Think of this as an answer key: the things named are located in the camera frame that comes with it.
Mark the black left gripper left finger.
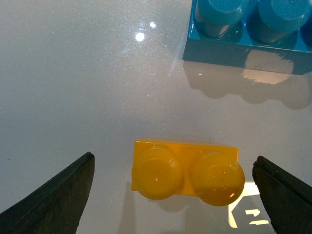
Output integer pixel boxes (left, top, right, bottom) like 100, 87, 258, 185
0, 152, 95, 234

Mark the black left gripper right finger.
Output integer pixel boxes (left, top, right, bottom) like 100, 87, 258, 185
252, 156, 312, 234

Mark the yellow two-stud block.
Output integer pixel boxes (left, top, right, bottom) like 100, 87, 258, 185
131, 137, 245, 206

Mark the blue three-stud block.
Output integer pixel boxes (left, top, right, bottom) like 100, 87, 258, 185
183, 0, 312, 75

